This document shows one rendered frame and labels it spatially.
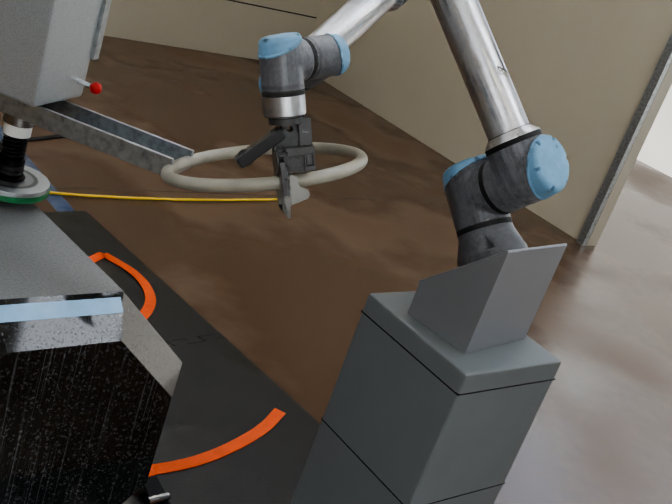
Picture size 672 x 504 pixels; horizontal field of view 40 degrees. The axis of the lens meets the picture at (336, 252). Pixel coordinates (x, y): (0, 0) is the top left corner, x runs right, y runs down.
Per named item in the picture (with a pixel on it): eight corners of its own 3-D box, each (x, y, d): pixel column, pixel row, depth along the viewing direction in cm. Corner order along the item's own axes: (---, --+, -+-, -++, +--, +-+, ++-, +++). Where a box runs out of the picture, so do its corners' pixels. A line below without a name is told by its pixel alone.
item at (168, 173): (122, 193, 205) (120, 180, 204) (213, 153, 250) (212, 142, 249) (333, 194, 190) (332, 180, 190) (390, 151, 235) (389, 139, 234)
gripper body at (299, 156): (316, 174, 195) (312, 117, 192) (276, 178, 194) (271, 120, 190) (309, 167, 203) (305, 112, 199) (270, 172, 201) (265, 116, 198)
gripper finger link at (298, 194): (313, 216, 195) (308, 172, 195) (285, 219, 194) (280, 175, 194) (310, 216, 199) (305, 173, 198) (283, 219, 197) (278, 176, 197)
